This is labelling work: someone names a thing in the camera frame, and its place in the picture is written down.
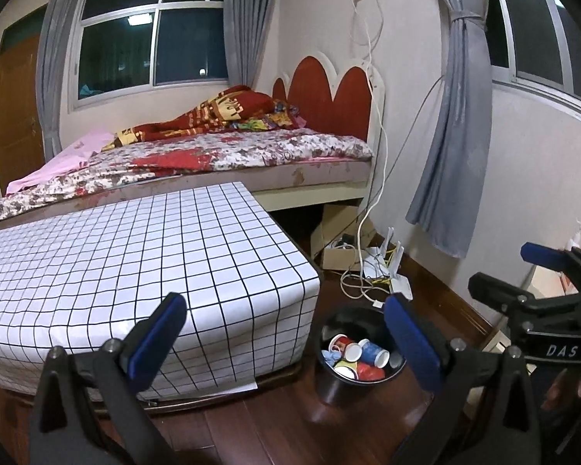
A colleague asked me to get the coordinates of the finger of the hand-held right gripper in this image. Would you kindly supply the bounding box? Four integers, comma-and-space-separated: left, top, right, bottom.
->
519, 241, 581, 297
467, 272, 581, 324

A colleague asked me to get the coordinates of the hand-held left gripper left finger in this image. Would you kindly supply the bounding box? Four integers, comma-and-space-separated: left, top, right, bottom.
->
28, 292, 189, 465

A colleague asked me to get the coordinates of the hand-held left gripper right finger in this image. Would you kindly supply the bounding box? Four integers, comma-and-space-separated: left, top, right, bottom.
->
382, 293, 553, 465

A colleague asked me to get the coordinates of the blue and white paper cup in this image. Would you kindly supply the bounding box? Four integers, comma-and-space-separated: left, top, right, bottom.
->
358, 339, 392, 369

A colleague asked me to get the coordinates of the red paper cup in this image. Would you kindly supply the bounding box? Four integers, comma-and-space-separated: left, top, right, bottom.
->
328, 334, 363, 362
333, 361, 387, 382

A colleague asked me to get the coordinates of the black trash bin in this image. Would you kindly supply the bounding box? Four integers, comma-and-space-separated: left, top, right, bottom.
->
315, 305, 410, 405

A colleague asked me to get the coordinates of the person's right hand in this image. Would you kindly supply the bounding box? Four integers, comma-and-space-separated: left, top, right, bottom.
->
537, 377, 581, 413

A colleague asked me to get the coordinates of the small white network box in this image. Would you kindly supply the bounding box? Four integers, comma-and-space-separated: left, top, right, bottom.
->
390, 275, 413, 300

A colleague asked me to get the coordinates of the table with checked tablecloth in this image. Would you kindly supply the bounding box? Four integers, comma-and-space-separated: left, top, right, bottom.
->
0, 181, 323, 420

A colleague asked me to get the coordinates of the white router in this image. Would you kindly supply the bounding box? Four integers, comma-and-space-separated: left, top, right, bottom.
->
363, 227, 405, 279

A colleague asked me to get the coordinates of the cardboard box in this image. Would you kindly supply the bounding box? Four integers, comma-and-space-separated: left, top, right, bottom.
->
310, 203, 376, 269

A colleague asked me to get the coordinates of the grey tied curtain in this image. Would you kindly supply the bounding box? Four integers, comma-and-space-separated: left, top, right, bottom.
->
406, 0, 495, 258

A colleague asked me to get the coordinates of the beige bed base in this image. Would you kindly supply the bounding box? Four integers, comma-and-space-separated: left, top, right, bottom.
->
252, 160, 373, 211

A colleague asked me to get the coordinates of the pink blanket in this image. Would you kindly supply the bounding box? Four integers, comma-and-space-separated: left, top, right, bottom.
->
5, 128, 114, 195

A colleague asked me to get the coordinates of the bed with floral bedding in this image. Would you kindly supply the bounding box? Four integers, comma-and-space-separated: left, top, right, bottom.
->
0, 128, 373, 224

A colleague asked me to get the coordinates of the side window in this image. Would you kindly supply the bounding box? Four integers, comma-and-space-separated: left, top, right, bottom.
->
486, 0, 581, 122

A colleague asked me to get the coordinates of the red patterned blanket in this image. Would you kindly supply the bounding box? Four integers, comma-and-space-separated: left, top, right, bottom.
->
101, 84, 306, 151

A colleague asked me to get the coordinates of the red scalloped headboard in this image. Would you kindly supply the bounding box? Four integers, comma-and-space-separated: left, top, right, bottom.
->
271, 55, 385, 146

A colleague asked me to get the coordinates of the brown wooden door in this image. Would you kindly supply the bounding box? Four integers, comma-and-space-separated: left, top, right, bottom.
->
0, 34, 46, 195

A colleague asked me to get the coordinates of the large sliding window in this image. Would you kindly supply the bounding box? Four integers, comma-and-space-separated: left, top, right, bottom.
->
67, 0, 230, 112

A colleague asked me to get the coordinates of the black wall cable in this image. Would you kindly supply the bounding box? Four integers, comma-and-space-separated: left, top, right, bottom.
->
365, 77, 447, 233

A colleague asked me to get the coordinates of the white wall cable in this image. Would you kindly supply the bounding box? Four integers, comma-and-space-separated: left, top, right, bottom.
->
349, 0, 387, 272

